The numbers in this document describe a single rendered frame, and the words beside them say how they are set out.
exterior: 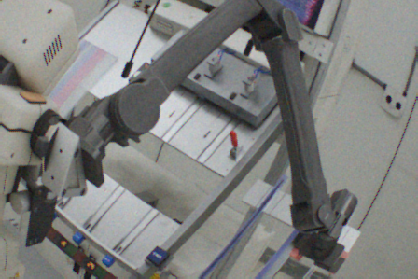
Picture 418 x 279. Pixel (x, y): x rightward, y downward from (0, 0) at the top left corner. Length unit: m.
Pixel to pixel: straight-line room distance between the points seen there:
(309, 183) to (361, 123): 2.15
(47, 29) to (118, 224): 0.86
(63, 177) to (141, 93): 0.20
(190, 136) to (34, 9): 0.95
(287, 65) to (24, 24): 0.56
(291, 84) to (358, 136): 2.16
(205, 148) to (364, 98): 1.65
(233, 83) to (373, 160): 1.62
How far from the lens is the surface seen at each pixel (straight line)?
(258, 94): 2.02
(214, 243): 2.41
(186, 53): 1.29
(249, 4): 1.41
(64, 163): 1.12
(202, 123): 2.05
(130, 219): 1.91
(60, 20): 1.17
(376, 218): 3.60
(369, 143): 3.55
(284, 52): 1.43
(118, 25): 2.31
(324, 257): 1.54
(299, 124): 1.42
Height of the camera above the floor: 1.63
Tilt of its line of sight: 17 degrees down
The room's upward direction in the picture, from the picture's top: 23 degrees clockwise
